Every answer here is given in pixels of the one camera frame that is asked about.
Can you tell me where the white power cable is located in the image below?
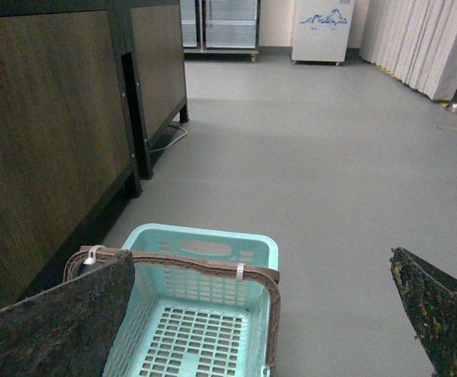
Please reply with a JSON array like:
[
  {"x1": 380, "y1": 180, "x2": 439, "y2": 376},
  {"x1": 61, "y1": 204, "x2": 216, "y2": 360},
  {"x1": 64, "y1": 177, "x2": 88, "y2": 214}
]
[{"x1": 148, "y1": 123, "x2": 188, "y2": 154}]

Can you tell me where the glass door refrigerator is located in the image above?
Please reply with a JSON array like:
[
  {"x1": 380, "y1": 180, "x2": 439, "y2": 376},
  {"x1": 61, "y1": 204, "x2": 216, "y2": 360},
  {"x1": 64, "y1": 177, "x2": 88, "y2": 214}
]
[{"x1": 180, "y1": 0, "x2": 261, "y2": 63}]

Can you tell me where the brown basket handle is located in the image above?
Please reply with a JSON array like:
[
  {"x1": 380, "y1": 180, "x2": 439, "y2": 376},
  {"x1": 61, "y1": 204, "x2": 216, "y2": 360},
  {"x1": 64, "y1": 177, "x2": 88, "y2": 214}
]
[{"x1": 64, "y1": 246, "x2": 281, "y2": 370}]

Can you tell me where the light blue plastic basket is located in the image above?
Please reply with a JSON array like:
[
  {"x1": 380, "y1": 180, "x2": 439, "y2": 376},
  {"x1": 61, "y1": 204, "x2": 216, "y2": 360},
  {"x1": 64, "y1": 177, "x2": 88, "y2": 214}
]
[{"x1": 103, "y1": 224, "x2": 279, "y2": 376}]

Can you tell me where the white folding partition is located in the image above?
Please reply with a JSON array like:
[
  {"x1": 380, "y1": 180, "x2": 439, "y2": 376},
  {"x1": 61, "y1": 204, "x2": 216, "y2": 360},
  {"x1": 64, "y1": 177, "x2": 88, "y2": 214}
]
[{"x1": 360, "y1": 0, "x2": 457, "y2": 101}]

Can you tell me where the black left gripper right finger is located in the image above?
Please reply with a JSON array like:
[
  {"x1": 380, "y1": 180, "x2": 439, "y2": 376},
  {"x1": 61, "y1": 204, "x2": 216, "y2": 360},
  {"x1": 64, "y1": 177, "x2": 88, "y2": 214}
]
[{"x1": 390, "y1": 247, "x2": 457, "y2": 376}]

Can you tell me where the white zip tie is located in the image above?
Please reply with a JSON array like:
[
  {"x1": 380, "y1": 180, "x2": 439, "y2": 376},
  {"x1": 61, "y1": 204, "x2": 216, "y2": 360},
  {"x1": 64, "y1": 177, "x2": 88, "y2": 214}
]
[
  {"x1": 83, "y1": 245, "x2": 104, "y2": 265},
  {"x1": 236, "y1": 263, "x2": 245, "y2": 282}
]

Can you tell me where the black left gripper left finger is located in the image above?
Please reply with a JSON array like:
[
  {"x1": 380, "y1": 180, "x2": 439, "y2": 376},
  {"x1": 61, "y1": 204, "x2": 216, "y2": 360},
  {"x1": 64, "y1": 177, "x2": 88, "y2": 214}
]
[{"x1": 0, "y1": 251, "x2": 135, "y2": 376}]

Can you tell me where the dark wooden display stand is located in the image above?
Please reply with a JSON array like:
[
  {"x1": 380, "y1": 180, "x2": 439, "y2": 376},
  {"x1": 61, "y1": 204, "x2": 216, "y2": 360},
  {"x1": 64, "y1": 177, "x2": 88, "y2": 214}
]
[{"x1": 0, "y1": 1, "x2": 188, "y2": 309}]

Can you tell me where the white chest freezer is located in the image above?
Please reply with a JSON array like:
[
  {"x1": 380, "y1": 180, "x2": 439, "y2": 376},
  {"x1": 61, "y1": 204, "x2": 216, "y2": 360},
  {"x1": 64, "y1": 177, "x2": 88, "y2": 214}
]
[{"x1": 291, "y1": 0, "x2": 355, "y2": 66}]

